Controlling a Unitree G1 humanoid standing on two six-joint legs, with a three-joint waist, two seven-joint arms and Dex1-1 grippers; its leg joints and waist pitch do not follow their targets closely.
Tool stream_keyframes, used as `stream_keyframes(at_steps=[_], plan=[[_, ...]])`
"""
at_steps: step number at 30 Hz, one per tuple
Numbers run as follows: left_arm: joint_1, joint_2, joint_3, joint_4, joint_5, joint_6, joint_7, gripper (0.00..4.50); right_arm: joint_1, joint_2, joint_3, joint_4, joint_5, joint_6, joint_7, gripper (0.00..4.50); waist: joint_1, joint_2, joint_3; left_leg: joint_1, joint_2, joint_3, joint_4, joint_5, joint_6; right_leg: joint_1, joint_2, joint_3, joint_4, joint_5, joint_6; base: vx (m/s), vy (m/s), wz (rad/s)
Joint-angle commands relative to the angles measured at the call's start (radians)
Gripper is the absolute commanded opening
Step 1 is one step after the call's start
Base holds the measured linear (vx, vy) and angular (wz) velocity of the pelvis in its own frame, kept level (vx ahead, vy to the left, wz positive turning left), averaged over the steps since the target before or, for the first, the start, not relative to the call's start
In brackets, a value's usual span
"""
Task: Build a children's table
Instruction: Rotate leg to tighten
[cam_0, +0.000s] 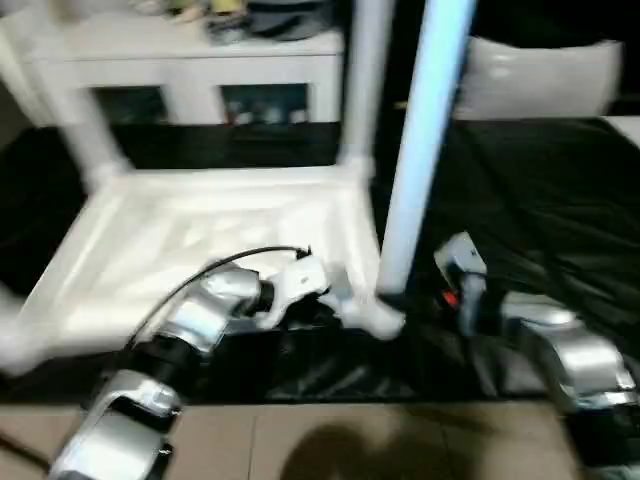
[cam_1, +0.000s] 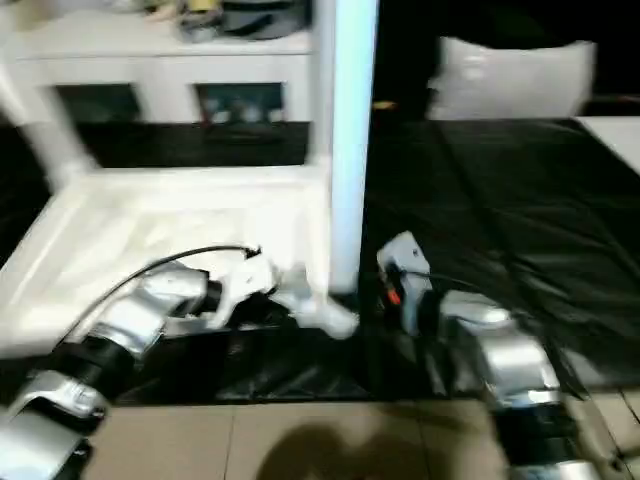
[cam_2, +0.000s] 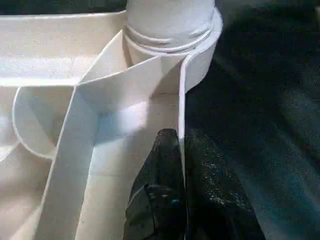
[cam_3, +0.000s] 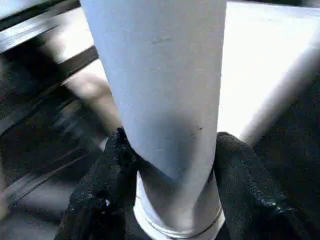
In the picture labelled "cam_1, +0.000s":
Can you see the grey round cooker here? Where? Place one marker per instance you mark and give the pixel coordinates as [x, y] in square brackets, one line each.
[260, 17]

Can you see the black work mat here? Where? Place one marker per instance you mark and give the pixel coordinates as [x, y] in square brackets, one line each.
[500, 200]

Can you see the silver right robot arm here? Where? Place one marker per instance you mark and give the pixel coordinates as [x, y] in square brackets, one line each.
[510, 345]

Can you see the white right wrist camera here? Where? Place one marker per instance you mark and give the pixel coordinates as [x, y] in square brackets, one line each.
[407, 260]

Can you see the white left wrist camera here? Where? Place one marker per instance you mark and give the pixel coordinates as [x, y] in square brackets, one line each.
[250, 280]

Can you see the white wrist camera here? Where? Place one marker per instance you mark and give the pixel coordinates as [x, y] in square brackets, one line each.
[250, 280]
[407, 260]

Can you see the white flat board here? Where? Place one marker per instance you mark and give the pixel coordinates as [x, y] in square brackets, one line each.
[615, 140]

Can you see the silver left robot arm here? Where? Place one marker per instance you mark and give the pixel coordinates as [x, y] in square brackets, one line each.
[140, 305]

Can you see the grey cushion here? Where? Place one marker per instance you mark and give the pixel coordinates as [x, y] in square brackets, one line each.
[510, 80]

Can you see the white glass-door cabinet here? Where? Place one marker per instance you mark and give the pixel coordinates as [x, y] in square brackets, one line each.
[125, 65]

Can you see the white plastic table top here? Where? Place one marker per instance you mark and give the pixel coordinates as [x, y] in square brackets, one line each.
[150, 210]

